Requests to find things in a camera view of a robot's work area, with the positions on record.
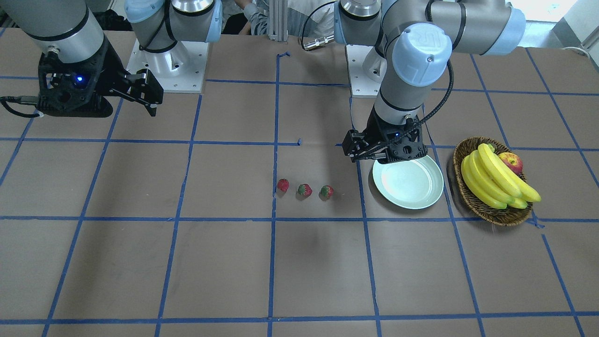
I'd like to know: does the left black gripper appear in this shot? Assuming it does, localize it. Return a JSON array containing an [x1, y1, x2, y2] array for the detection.
[[342, 108, 428, 164]]

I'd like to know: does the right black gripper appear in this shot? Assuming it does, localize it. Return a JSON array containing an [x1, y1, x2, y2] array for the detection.
[[37, 38, 163, 117]]

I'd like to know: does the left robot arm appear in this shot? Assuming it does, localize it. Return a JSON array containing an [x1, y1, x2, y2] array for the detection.
[[334, 0, 526, 164]]

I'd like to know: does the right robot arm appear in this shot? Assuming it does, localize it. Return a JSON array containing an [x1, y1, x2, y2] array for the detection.
[[1, 0, 222, 118]]

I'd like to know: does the pale green plate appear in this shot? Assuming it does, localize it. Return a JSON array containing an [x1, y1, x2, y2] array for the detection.
[[372, 155, 444, 210]]

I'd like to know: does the yellow banana bunch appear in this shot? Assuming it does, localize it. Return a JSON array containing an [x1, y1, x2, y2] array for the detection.
[[460, 143, 541, 210]]

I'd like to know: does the red apple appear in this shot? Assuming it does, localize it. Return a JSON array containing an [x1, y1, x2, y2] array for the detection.
[[498, 152, 524, 175]]

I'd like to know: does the wicker basket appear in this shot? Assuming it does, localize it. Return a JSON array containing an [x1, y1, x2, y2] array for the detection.
[[452, 136, 541, 226]]

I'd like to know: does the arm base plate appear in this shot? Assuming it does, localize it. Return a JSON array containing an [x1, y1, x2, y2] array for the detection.
[[346, 44, 387, 98], [126, 40, 211, 94]]

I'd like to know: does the aluminium frame post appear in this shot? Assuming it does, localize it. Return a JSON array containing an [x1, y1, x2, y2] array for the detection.
[[267, 0, 288, 43]]

